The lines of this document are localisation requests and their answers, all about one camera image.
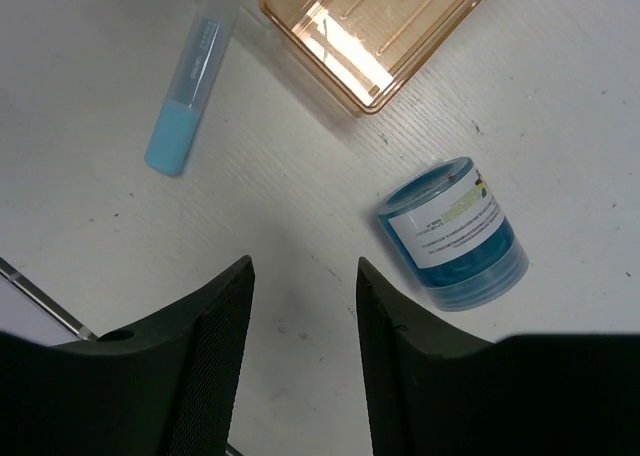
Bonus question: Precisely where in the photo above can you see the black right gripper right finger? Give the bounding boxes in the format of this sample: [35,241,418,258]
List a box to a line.
[356,259,639,455]

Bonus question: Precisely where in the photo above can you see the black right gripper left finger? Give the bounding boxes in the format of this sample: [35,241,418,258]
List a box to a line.
[1,256,255,455]

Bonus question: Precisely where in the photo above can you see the blue round jar with label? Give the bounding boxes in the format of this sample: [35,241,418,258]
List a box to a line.
[376,157,529,312]

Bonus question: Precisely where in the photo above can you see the light blue pen tube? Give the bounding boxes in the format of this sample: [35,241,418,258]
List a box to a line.
[144,1,239,177]

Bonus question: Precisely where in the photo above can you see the orange transparent container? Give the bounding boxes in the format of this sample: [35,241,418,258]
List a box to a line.
[259,0,482,115]

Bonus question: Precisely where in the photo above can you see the metal table edge rail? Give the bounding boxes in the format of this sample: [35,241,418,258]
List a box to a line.
[0,259,97,346]

